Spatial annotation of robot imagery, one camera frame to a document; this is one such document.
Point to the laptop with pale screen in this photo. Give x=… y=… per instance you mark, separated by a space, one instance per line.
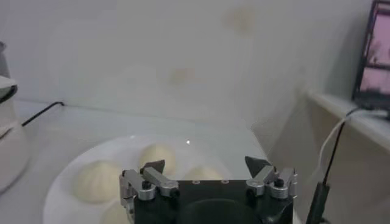
x=376 y=54

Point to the white steamed baozi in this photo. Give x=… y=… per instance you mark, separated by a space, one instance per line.
x=97 y=182
x=114 y=214
x=157 y=153
x=202 y=174

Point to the round white plate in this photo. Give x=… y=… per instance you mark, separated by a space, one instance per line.
x=128 y=147

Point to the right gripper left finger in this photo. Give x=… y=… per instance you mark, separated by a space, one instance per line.
x=158 y=180

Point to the white side table with label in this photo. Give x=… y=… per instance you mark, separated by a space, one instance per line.
x=359 y=158

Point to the cream electric cooking pot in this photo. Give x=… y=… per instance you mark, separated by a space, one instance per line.
x=12 y=146

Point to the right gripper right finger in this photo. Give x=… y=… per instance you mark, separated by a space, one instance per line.
x=262 y=178

